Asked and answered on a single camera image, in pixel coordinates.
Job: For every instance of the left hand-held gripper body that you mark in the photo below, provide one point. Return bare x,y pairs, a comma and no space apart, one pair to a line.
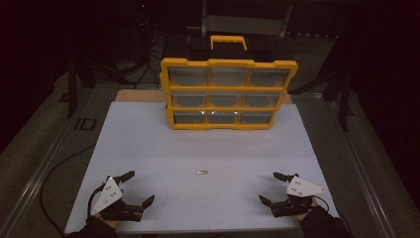
108,195

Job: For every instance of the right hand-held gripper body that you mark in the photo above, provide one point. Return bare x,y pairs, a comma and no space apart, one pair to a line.
300,189

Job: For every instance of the small silver metal piece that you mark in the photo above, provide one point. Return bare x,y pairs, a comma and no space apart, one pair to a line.
201,172

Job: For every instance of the yellow and black drawer organizer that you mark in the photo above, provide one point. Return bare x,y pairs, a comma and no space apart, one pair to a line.
228,88

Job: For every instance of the person's right hand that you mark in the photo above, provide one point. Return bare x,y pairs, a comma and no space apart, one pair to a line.
305,214

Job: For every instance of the person's left hand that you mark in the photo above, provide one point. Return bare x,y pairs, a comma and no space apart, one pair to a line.
110,223

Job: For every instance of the white table sheet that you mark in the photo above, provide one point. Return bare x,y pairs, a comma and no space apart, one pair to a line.
165,148

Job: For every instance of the black metal stand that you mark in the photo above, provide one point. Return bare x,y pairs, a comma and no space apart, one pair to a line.
71,92
345,102

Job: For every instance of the grid of clear drawers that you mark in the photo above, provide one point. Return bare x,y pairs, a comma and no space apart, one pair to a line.
228,76

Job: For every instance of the grey metal frame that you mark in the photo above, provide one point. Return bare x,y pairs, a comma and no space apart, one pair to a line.
244,24

